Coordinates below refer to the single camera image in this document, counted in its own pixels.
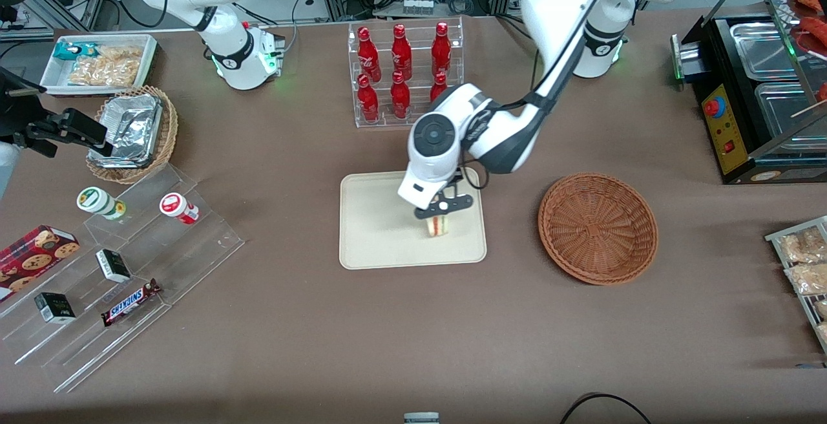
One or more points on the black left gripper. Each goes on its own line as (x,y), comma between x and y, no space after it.
(457,178)

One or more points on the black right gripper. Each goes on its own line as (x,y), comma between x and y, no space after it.
(18,116)

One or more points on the triangular sandwich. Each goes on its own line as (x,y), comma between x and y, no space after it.
(438,227)

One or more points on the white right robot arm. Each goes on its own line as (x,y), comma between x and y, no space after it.
(239,65)

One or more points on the small tan wicker basket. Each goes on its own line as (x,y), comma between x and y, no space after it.
(167,133)

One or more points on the cream plastic tray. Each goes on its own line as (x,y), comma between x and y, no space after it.
(375,230)

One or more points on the large brown wicker basket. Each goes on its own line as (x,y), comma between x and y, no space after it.
(597,227)

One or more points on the crumpled aluminium foil container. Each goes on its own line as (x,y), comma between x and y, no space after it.
(132,123)

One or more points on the clear bag of crackers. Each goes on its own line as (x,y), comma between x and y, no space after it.
(123,54)
(103,74)

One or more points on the white rectangular bin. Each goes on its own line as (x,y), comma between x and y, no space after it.
(53,78)

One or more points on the green lid white jar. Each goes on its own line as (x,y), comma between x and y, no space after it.
(97,201)

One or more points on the teal snack packet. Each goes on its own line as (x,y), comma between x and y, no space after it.
(68,50)

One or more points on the clear acrylic bottle rack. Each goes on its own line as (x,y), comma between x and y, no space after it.
(387,121)

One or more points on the red cola bottle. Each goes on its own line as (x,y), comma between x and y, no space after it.
(400,99)
(368,55)
(401,54)
(441,52)
(368,102)
(437,88)

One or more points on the red lid white jar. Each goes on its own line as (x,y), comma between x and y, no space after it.
(176,207)

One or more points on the small black carton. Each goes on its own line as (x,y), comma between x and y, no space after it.
(114,265)
(54,307)

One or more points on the red cookie box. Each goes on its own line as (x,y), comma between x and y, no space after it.
(32,259)

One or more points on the clear acrylic stepped shelf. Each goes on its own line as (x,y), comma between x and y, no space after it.
(187,256)

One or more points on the Snickers chocolate bar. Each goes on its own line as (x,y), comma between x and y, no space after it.
(129,302)

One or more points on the white power strip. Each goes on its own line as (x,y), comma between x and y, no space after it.
(418,5)

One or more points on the grey device edge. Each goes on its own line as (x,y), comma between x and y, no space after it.
(421,418)

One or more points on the black food warmer machine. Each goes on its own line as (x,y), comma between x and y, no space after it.
(730,133)

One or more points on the clear bag of pastries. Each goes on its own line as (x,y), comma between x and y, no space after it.
(807,278)
(822,309)
(823,333)
(804,244)

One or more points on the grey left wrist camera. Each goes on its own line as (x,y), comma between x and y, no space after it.
(446,205)

